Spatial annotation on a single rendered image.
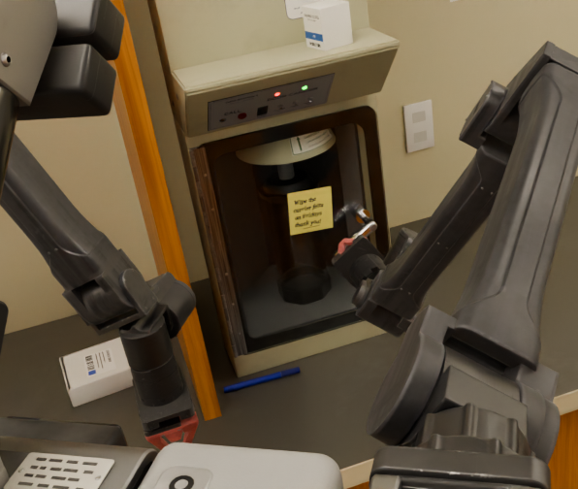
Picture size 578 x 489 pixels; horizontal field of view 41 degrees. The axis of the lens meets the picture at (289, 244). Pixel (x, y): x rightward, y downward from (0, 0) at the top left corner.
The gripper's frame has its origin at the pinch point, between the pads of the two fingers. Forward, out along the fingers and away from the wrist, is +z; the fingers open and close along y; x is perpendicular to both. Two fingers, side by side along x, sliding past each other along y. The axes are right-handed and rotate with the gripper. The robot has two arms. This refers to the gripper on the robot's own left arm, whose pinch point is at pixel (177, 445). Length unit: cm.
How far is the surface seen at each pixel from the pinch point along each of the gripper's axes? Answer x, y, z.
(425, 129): -73, 74, -4
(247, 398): -13.5, 26.1, 16.3
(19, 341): 26, 68, 16
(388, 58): -45, 23, -37
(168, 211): -8.1, 23.6, -22.7
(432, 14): -78, 75, -29
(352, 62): -39, 22, -38
